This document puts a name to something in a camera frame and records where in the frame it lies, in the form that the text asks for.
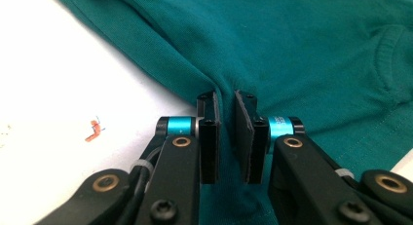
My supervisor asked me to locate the thin black finger wire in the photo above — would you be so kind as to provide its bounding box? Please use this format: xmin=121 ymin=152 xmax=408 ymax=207
xmin=114 ymin=146 xmax=164 ymax=225

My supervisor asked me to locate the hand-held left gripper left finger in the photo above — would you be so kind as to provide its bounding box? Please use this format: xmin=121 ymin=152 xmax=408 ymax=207
xmin=135 ymin=90 xmax=223 ymax=225

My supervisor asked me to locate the white foam mat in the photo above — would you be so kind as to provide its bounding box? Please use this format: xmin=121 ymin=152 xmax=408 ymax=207
xmin=0 ymin=0 xmax=413 ymax=225

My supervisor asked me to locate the green long-sleeved shirt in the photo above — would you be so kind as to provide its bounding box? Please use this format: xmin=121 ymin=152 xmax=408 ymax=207
xmin=53 ymin=0 xmax=413 ymax=225

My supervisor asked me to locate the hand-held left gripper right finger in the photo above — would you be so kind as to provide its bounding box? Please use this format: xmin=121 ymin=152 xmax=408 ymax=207
xmin=234 ymin=90 xmax=382 ymax=225

